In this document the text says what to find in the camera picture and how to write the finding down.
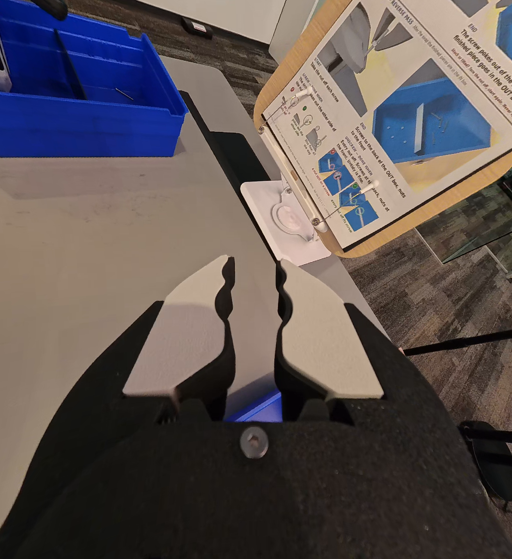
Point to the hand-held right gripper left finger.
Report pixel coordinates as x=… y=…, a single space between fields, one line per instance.
x=181 y=345

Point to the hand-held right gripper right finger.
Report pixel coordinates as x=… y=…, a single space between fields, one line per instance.
x=325 y=345

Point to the long metal bolt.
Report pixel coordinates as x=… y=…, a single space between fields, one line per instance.
x=124 y=94

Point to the black metal bar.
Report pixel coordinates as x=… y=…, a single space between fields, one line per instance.
x=456 y=345

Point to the black floor box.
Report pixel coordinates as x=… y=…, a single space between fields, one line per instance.
x=197 y=27

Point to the white stand base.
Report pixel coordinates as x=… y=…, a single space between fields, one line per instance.
x=260 y=205

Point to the glass partition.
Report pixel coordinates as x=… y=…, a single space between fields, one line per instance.
x=456 y=227

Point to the black round stand base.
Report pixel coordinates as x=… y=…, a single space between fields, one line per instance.
x=496 y=476

